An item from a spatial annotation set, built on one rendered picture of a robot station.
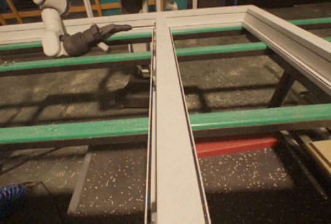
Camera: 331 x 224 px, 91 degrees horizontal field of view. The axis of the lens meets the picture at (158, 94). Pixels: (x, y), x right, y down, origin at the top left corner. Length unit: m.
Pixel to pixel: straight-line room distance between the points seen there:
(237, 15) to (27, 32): 1.02
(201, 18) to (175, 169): 0.75
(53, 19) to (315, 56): 0.93
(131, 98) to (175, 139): 1.30
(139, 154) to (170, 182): 0.43
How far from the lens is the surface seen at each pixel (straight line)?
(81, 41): 0.75
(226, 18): 0.91
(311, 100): 1.51
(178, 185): 0.21
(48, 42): 0.80
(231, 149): 0.64
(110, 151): 0.68
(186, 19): 0.86
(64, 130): 0.41
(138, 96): 1.50
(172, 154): 0.23
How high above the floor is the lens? 1.13
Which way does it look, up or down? 39 degrees down
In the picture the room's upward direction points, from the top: 5 degrees counter-clockwise
